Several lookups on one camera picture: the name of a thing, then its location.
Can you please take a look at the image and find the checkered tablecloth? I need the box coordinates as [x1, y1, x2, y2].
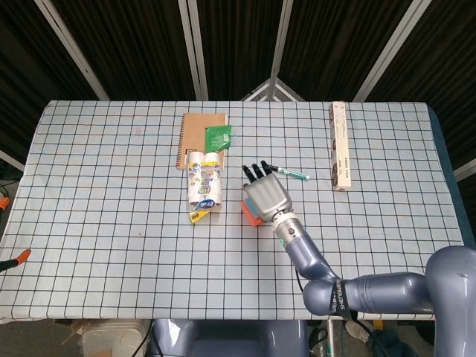
[0, 100, 470, 321]

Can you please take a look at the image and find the green foil sachet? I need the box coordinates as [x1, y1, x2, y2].
[204, 124, 233, 153]

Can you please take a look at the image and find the tissue roll pack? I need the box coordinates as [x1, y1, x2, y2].
[185, 150, 224, 225]

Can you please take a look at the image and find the white screen frame post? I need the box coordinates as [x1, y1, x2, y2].
[35, 0, 111, 101]
[268, 0, 295, 81]
[353, 0, 432, 102]
[177, 0, 209, 100]

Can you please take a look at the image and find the blue-grey robot torso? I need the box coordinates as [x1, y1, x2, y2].
[148, 318, 309, 357]

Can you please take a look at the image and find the white triangular metal stand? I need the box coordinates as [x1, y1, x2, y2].
[240, 77, 306, 102]

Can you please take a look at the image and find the long cardboard wrap box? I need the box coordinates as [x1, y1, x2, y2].
[328, 101, 353, 193]

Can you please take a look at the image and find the brown spiral notebook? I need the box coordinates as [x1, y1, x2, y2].
[175, 112, 228, 171]

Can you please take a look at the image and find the white plastic bin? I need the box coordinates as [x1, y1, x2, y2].
[82, 319, 149, 357]

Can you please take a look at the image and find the black printed arm strap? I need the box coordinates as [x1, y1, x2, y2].
[329, 278, 358, 323]

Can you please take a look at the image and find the orange foam cube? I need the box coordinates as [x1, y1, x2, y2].
[241, 200, 264, 228]

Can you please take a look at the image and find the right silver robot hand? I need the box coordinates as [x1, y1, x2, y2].
[241, 160, 293, 221]

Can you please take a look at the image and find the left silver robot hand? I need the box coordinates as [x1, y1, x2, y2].
[0, 196, 33, 274]

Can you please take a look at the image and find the green marker pen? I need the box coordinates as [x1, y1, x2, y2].
[268, 164, 311, 182]

